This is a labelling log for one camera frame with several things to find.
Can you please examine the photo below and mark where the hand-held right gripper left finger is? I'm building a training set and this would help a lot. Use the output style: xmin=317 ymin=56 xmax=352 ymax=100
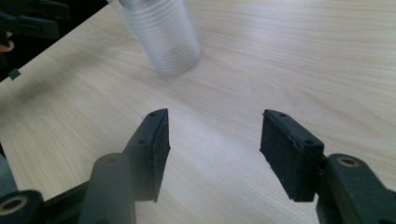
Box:
xmin=121 ymin=107 xmax=172 ymax=203

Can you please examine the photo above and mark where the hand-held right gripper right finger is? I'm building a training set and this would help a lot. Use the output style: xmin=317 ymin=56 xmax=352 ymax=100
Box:
xmin=259 ymin=108 xmax=326 ymax=203

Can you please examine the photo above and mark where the stack of clear plastic cups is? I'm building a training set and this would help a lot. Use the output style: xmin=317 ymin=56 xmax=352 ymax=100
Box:
xmin=117 ymin=0 xmax=203 ymax=77

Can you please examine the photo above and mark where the grey tape strip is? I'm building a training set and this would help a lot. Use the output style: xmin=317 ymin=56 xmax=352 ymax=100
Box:
xmin=7 ymin=67 xmax=22 ymax=81

